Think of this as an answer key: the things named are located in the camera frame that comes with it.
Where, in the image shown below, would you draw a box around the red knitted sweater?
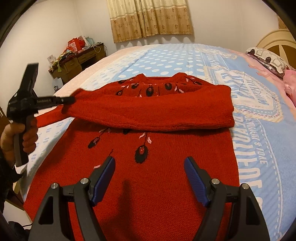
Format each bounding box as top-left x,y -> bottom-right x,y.
24,73 -> 239,240

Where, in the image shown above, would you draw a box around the person's left hand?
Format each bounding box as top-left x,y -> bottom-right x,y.
1,118 -> 38,167

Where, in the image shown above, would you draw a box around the dark wooden dresser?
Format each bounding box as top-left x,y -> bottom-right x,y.
48,43 -> 106,84

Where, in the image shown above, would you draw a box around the blue polka-dot bed blanket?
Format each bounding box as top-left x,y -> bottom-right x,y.
21,44 -> 295,240

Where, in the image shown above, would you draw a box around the red gift bag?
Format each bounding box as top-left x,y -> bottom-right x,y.
67,38 -> 85,53

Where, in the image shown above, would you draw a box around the beige window curtain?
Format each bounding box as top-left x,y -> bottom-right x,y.
107,0 -> 193,43

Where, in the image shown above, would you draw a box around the pink satin pillow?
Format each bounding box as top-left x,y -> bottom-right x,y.
283,70 -> 296,104

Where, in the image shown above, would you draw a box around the patterned white dark pillow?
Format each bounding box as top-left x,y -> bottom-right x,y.
246,47 -> 295,79

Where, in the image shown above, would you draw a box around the cream wooden headboard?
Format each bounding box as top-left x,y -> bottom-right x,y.
257,29 -> 296,68

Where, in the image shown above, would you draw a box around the beige curtain by headboard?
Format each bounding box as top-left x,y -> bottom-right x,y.
277,16 -> 287,29

